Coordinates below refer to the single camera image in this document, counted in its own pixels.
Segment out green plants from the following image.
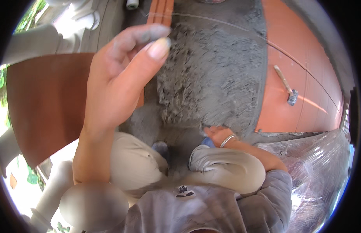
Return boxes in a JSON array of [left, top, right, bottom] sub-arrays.
[[0, 0, 47, 187]]

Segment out narrow terracotta tile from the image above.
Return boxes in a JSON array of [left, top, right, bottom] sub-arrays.
[[147, 0, 174, 26]]

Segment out thin guide string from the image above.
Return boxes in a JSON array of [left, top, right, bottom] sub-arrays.
[[146, 12, 342, 115]]

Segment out person's right hand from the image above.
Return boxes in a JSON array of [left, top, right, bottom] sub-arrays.
[[203, 125, 234, 147]]

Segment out person's legs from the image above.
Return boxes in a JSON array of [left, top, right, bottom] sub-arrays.
[[110, 131, 267, 199]]

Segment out person's left hand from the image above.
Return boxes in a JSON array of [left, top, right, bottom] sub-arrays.
[[82, 23, 172, 132]]

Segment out silver bracelet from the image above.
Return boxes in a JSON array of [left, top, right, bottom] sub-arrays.
[[220, 134, 238, 148]]

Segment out large brown floor tile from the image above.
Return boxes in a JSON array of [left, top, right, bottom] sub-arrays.
[[6, 52, 95, 170]]

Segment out laid terracotta floor tiles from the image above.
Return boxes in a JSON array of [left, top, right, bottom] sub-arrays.
[[254, 0, 345, 133]]

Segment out person's body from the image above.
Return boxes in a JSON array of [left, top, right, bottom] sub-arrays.
[[59, 169, 293, 233]]

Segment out white stone balustrade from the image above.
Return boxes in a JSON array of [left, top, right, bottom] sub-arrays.
[[0, 0, 124, 233]]

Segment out grey wet mortar bed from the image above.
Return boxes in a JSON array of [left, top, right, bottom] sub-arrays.
[[119, 0, 269, 152]]

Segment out wooden handled hammer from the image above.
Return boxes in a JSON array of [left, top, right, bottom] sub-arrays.
[[273, 65, 299, 106]]

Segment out plastic wrapped pallet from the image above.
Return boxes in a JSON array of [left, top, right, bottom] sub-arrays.
[[254, 129, 352, 233]]

